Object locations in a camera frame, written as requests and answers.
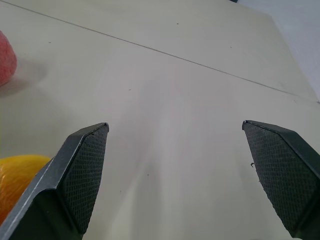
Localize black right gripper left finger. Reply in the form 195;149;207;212
0;122;110;240

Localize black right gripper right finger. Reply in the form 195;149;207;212
241;119;320;240

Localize orange fruit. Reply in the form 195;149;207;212
0;154;53;221

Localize red fruit in net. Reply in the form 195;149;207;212
0;30;18;87

